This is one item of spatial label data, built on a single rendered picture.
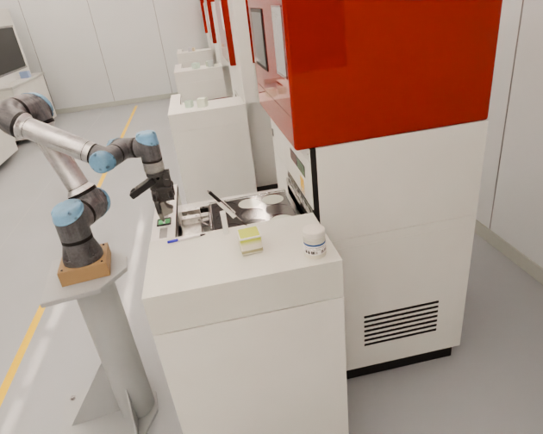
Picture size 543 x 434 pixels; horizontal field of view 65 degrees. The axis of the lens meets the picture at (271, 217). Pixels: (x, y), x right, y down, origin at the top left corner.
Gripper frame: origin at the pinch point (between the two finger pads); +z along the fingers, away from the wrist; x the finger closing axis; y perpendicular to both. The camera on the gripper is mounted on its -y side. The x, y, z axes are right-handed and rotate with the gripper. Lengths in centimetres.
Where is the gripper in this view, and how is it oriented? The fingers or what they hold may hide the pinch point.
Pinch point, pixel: (161, 219)
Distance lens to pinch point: 176.9
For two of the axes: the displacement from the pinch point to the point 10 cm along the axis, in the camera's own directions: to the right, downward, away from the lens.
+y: 9.8, -1.8, 1.1
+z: 1.1, 8.8, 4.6
